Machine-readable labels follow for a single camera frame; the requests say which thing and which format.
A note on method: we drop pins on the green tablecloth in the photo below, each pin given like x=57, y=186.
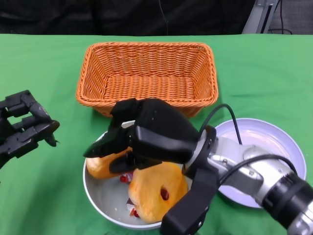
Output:
x=36, y=61

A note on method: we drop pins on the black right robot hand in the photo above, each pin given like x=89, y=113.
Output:
x=159, y=132

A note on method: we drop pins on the orange wicker basket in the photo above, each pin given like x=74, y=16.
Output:
x=146, y=80

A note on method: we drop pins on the black cloth backdrop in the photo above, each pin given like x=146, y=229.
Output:
x=73, y=17

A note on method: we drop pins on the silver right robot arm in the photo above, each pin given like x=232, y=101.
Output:
x=244, y=166

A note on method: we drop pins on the grey metal stand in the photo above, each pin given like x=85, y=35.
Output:
x=255, y=19

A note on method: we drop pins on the pink striped cake piece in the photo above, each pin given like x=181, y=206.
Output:
x=126, y=177

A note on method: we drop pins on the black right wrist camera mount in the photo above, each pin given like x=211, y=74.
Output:
x=195, y=200

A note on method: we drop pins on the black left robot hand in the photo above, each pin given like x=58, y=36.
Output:
x=24, y=139

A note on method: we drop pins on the pale lavender plate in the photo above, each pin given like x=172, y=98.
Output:
x=269, y=137

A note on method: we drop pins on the pale grey-green bowl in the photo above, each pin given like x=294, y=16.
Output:
x=105, y=193

